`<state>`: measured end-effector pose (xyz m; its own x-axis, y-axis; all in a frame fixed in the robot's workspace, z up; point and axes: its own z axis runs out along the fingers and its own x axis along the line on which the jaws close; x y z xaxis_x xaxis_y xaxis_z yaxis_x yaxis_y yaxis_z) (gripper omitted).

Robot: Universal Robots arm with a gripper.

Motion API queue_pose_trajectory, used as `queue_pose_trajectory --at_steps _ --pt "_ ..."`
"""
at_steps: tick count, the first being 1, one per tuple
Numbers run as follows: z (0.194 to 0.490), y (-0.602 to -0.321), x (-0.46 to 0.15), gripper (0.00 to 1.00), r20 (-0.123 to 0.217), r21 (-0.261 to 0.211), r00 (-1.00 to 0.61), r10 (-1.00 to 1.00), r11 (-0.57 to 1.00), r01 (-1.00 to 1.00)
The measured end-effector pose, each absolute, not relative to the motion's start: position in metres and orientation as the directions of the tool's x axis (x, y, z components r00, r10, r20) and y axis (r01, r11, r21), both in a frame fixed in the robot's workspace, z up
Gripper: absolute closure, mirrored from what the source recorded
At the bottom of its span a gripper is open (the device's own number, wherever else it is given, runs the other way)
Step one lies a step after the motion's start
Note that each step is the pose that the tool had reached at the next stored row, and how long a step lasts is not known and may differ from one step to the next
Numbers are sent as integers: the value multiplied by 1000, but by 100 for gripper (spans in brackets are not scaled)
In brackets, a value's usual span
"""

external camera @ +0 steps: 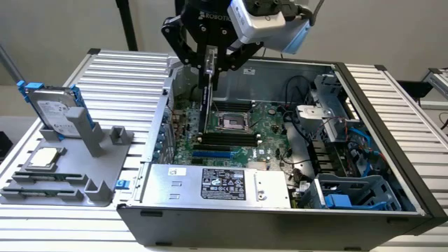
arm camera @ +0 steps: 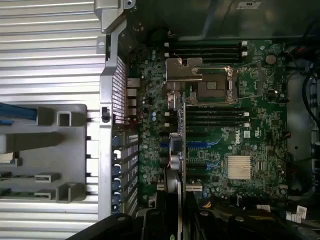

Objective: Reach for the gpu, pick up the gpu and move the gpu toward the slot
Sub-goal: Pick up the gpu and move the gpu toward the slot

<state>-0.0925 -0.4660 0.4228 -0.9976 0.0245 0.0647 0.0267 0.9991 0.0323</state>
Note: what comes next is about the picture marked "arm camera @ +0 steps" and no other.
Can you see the silver finned chipset heatsink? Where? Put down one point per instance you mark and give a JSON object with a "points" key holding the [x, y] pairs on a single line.
{"points": [[239, 167]]}

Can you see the black RAM slot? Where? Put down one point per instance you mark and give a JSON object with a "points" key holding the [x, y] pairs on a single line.
{"points": [[205, 44], [215, 119], [215, 113], [205, 49], [205, 54], [215, 108], [215, 124], [217, 59]]}

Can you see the dark power supply housing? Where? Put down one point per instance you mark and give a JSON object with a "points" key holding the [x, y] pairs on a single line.
{"points": [[225, 17]]}

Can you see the green Dell motherboard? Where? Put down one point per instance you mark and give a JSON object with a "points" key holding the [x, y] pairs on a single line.
{"points": [[262, 120]]}

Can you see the white barcode label tag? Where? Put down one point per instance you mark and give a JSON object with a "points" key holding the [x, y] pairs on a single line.
{"points": [[298, 212]]}

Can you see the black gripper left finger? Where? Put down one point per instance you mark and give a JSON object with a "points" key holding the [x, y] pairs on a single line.
{"points": [[147, 225]]}

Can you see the black expansion slot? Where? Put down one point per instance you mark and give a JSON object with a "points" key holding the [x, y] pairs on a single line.
{"points": [[196, 165]]}

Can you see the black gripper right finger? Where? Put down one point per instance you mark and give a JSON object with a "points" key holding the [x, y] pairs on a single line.
{"points": [[250, 225]]}

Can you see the white expansion slot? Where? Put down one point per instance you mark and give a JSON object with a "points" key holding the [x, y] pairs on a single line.
{"points": [[193, 187]]}

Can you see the silver open PC case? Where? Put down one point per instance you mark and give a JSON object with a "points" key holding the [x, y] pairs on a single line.
{"points": [[106, 140]]}

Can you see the round coin cell battery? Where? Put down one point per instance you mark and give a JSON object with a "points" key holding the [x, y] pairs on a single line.
{"points": [[270, 59]]}

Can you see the grey parts rack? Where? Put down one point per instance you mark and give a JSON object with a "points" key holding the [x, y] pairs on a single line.
{"points": [[47, 150]]}

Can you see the blue expansion slot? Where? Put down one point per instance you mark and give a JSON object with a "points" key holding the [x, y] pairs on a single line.
{"points": [[196, 145]]}

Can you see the CPU socket with metal frame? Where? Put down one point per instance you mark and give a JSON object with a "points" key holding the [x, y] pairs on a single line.
{"points": [[212, 86]]}

